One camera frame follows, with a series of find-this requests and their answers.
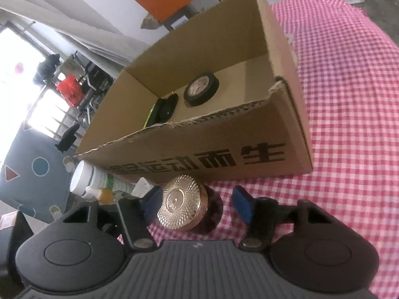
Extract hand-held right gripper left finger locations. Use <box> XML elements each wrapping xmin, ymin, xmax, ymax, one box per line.
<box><xmin>62</xmin><ymin>186</ymin><xmax>163</xmax><ymax>251</ymax></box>

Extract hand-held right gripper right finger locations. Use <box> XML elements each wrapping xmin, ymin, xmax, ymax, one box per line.
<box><xmin>231</xmin><ymin>185</ymin><xmax>341</xmax><ymax>251</ymax></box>

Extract white power adapter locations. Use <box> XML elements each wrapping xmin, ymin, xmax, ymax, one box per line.
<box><xmin>129</xmin><ymin>177</ymin><xmax>155</xmax><ymax>199</ymax></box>

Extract gold round compact case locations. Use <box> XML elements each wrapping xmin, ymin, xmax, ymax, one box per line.
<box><xmin>156</xmin><ymin>175</ymin><xmax>224</xmax><ymax>234</ymax></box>

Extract green dropper bottle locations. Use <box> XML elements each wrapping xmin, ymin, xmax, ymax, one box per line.
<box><xmin>85</xmin><ymin>184</ymin><xmax>125</xmax><ymax>206</ymax></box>

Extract brown cardboard box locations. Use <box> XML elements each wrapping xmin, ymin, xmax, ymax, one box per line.
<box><xmin>74</xmin><ymin>0</ymin><xmax>313</xmax><ymax>184</ymax></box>

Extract white lidded jar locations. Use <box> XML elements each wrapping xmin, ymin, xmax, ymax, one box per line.
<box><xmin>69</xmin><ymin>160</ymin><xmax>138</xmax><ymax>199</ymax></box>

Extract green edged black case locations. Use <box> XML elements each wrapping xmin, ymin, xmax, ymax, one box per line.
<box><xmin>145</xmin><ymin>98</ymin><xmax>170</xmax><ymax>128</ymax></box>

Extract black tape roll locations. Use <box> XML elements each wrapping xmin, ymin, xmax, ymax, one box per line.
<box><xmin>183</xmin><ymin>72</ymin><xmax>220</xmax><ymax>106</ymax></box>

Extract grey patterned cushion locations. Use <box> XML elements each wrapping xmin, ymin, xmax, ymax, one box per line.
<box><xmin>0</xmin><ymin>121</ymin><xmax>82</xmax><ymax>225</ymax></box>

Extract folded wheelchair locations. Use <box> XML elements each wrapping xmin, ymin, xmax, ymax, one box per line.
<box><xmin>73</xmin><ymin>53</ymin><xmax>116</xmax><ymax>123</ymax></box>

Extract red plastic bag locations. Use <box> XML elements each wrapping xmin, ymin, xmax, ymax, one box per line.
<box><xmin>56</xmin><ymin>74</ymin><xmax>85</xmax><ymax>108</ymax></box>

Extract pink checkered tablecloth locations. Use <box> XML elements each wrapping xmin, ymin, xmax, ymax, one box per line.
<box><xmin>117</xmin><ymin>0</ymin><xmax>399</xmax><ymax>299</ymax></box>

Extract dark hanging clothes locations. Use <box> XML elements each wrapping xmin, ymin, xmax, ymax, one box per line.
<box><xmin>34</xmin><ymin>54</ymin><xmax>62</xmax><ymax>85</ymax></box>

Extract white curtain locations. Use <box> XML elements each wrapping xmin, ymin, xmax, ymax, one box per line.
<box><xmin>0</xmin><ymin>0</ymin><xmax>156</xmax><ymax>67</ymax></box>

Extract black handle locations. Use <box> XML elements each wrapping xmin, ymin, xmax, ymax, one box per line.
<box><xmin>54</xmin><ymin>124</ymin><xmax>81</xmax><ymax>153</ymax></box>

